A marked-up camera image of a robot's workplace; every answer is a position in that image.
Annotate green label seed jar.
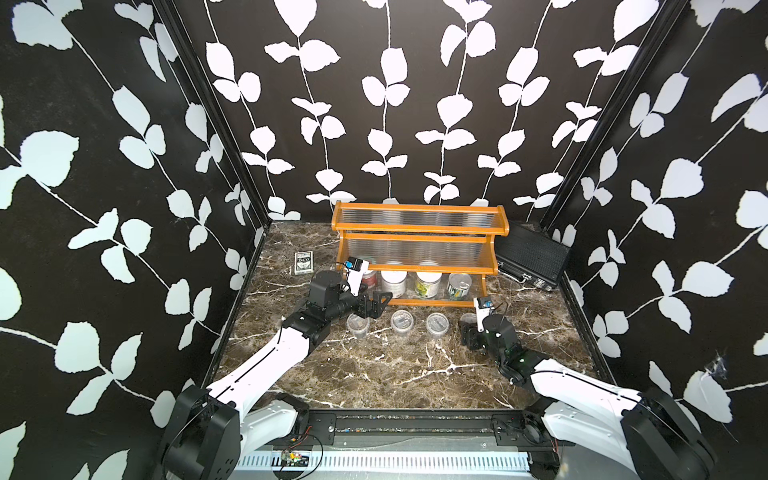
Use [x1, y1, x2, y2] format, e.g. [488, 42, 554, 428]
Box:
[414, 271, 443, 299]

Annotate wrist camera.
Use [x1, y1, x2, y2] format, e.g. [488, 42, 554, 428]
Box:
[474, 296, 494, 332]
[344, 256, 369, 296]

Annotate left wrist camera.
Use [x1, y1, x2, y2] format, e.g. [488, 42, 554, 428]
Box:
[344, 256, 369, 296]

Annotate orange wooden glass shelf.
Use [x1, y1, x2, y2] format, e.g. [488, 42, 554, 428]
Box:
[331, 202, 510, 298]

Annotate black hard case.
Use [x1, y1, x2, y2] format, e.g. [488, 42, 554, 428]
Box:
[494, 224, 570, 291]

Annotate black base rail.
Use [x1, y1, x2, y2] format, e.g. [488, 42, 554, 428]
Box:
[268, 409, 570, 451]

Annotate red tomato seed jar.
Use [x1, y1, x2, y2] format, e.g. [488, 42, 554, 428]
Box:
[361, 270, 378, 290]

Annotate white label seed jar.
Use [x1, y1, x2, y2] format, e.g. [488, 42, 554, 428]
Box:
[380, 269, 408, 299]

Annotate white slotted cable duct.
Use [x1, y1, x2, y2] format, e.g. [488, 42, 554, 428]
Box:
[235, 450, 531, 475]

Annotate multicolour label seed jar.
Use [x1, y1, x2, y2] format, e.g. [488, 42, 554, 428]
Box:
[447, 273, 473, 301]

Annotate small green circuit board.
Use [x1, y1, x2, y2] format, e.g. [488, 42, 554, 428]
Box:
[280, 451, 310, 469]

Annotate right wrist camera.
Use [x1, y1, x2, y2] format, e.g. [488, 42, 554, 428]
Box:
[474, 296, 494, 332]

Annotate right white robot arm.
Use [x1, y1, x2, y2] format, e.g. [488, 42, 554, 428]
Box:
[461, 297, 717, 479]

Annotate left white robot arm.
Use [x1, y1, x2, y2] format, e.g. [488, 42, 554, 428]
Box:
[157, 257, 393, 479]

